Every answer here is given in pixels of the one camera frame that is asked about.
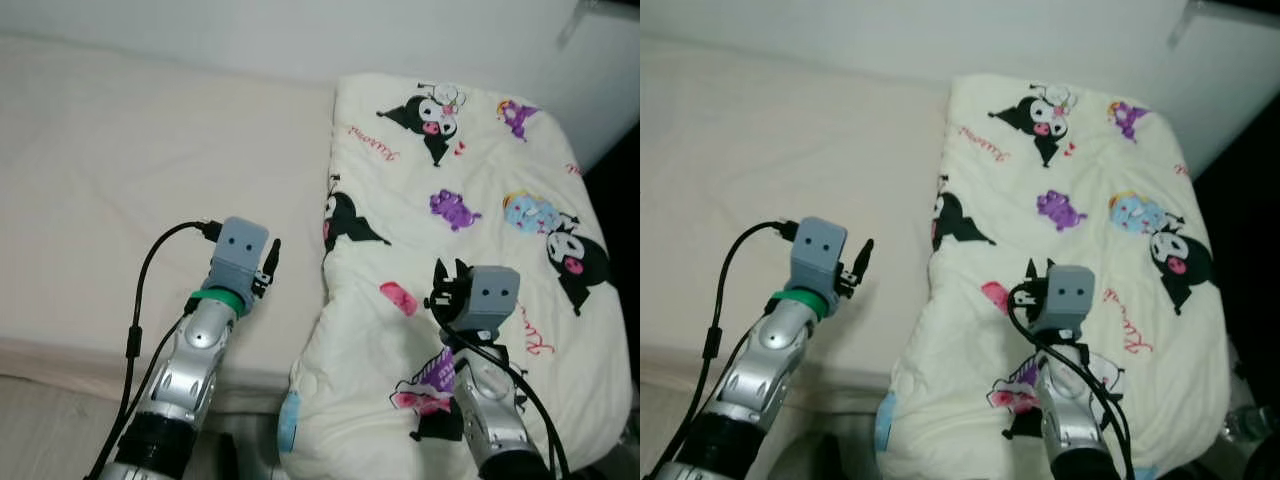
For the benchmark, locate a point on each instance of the cream cartoon print quilt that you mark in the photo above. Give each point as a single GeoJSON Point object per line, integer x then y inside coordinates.
{"type": "Point", "coordinates": [1010, 200]}
{"type": "Point", "coordinates": [400, 170]}

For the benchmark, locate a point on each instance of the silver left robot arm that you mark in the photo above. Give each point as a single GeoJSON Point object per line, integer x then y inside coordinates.
{"type": "Point", "coordinates": [190, 360]}
{"type": "Point", "coordinates": [765, 360]}

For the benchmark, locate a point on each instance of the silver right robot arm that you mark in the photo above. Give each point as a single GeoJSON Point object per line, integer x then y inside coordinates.
{"type": "Point", "coordinates": [1065, 400]}
{"type": "Point", "coordinates": [480, 400]}

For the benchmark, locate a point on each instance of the cream sheeted mattress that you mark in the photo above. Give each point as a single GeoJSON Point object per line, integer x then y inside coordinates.
{"type": "Point", "coordinates": [100, 180]}
{"type": "Point", "coordinates": [740, 180]}

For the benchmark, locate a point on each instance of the black cabinet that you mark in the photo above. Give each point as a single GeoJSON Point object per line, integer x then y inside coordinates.
{"type": "Point", "coordinates": [1250, 230]}

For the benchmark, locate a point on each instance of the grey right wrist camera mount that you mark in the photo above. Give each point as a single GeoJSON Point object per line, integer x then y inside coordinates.
{"type": "Point", "coordinates": [490, 298]}
{"type": "Point", "coordinates": [1068, 298]}

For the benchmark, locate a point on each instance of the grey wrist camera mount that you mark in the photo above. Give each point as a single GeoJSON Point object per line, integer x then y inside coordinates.
{"type": "Point", "coordinates": [818, 250]}
{"type": "Point", "coordinates": [1068, 298]}
{"type": "Point", "coordinates": [238, 250]}
{"type": "Point", "coordinates": [490, 298]}

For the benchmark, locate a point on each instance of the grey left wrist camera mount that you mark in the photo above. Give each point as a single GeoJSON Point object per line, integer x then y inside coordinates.
{"type": "Point", "coordinates": [818, 250]}
{"type": "Point", "coordinates": [238, 250]}

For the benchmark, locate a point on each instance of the white shelf bracket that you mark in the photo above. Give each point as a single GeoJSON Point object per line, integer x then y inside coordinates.
{"type": "Point", "coordinates": [577, 22]}
{"type": "Point", "coordinates": [1188, 22]}

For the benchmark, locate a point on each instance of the dark wall shelf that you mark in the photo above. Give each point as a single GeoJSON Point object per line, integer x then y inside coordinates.
{"type": "Point", "coordinates": [620, 4]}
{"type": "Point", "coordinates": [1240, 5]}

